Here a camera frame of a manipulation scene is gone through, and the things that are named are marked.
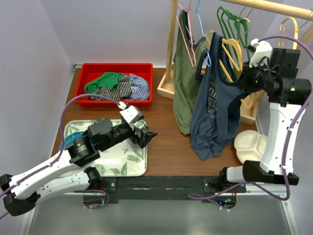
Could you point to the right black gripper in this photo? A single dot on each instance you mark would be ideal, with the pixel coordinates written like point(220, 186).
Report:
point(245, 86)

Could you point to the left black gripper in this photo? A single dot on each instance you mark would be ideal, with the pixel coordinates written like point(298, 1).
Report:
point(142, 142)

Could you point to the navy blue tank top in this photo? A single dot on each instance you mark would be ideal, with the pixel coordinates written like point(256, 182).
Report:
point(216, 115)

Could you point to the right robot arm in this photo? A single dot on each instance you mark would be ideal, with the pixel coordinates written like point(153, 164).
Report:
point(288, 98)

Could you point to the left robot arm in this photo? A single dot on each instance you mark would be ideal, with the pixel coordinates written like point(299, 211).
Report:
point(71, 169)

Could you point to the green hanger back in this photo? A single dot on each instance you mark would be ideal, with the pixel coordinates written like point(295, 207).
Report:
point(245, 28)

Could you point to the olive green tank top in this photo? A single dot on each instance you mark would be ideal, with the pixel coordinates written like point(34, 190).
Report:
point(184, 75)

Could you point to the yellow notched hanger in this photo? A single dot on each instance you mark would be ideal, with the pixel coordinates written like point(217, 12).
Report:
point(290, 27)

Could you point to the wooden clothes rack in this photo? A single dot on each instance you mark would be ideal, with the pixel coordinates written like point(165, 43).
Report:
point(166, 85)

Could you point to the leaf pattern tray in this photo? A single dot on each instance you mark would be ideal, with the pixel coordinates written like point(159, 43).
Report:
point(123, 159)

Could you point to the blue white striped garment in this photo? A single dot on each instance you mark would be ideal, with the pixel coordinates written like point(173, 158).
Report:
point(140, 88)

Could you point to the black white striped garment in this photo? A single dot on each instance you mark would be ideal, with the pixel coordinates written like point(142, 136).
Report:
point(120, 91)

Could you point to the red plastic bin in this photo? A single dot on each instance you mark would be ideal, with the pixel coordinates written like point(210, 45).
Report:
point(91, 71)

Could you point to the cream divided plate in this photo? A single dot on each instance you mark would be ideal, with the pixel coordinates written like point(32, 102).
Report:
point(250, 145)

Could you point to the green garment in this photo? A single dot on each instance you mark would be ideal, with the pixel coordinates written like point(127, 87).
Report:
point(107, 80)

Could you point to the blue dotted plate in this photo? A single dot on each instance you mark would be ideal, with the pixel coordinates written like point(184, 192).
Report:
point(70, 138)

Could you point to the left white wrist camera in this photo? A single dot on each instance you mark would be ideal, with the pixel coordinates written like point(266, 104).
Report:
point(131, 114)

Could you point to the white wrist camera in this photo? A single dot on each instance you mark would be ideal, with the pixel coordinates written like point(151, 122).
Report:
point(262, 53)
point(131, 114)

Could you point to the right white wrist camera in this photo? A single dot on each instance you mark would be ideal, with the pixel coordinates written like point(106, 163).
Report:
point(262, 53)

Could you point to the light blue wire hanger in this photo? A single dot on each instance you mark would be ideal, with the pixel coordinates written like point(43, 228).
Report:
point(197, 11)

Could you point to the pink wire hanger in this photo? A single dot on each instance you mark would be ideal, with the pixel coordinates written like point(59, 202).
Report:
point(189, 49)

